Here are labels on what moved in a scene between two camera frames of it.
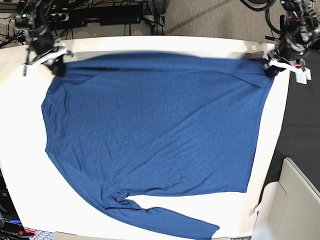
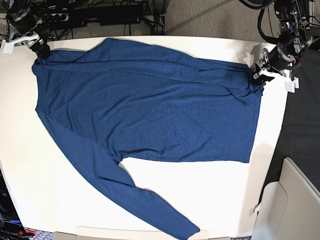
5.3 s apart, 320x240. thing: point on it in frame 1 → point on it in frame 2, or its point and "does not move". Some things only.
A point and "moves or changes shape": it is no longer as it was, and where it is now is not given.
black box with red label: (11, 227) does not move
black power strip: (56, 17) does not move
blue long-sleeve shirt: (125, 126) moves or changes shape
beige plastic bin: (289, 208) does not move
